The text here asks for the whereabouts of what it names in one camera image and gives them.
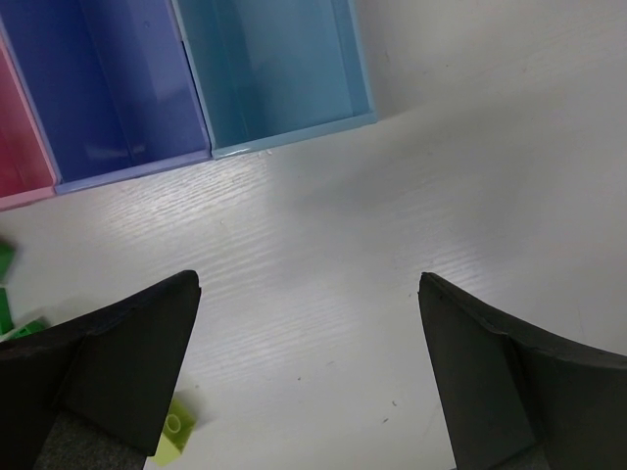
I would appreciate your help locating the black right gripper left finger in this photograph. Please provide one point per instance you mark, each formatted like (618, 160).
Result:
(94, 392)

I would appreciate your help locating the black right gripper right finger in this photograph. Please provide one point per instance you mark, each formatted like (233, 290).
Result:
(516, 396)

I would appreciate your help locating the lime lego brick right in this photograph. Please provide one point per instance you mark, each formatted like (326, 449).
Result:
(178, 427)

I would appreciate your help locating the green long lego brick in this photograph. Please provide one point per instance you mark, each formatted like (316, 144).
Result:
(11, 330)

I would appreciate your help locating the small pink container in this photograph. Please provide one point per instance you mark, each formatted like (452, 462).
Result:
(27, 175)

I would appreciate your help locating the purple blue container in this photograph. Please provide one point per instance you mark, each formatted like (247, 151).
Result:
(110, 88)

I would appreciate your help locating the light blue container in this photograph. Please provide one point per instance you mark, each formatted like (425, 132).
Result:
(272, 73)

